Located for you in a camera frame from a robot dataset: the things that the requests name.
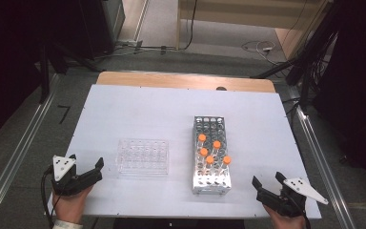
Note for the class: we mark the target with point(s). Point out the dark cabinet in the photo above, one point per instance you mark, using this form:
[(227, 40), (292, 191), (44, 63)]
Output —
[(98, 28)]

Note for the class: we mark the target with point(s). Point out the clear plastic tube rack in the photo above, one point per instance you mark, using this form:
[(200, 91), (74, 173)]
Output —
[(143, 157)]

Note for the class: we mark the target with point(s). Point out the dark table grommet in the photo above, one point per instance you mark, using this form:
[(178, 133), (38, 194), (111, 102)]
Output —
[(221, 88)]

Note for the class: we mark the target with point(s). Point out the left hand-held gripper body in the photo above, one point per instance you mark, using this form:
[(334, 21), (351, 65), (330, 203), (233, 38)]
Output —
[(64, 167)]

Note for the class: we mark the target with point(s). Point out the black metal stand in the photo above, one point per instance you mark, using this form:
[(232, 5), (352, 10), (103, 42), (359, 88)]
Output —
[(44, 73)]

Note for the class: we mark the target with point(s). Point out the metal floor rail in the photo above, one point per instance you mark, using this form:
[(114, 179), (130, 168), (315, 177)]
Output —
[(322, 159), (19, 149)]

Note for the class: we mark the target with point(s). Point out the person's right hand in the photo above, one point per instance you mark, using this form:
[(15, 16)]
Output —
[(286, 222)]

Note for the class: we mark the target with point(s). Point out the person's left hand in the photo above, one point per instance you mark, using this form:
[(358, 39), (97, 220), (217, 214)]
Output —
[(70, 206)]

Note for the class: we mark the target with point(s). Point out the grey power strip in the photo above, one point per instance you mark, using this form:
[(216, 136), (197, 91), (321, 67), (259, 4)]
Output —
[(130, 43)]

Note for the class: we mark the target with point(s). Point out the metal test tube rack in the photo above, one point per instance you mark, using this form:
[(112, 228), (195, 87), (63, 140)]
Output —
[(211, 184)]

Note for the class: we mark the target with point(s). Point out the beige wooden frame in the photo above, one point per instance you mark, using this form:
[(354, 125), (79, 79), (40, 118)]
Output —
[(251, 14)]

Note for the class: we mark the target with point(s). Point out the orange capped test tube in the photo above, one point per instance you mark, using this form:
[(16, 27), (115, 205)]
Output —
[(209, 159), (202, 138), (216, 144), (226, 160), (204, 152)]

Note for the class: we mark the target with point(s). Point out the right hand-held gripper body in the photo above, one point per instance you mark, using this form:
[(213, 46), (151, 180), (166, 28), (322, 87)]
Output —
[(301, 187)]

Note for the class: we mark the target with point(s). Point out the white board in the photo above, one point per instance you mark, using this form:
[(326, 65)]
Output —
[(139, 111)]

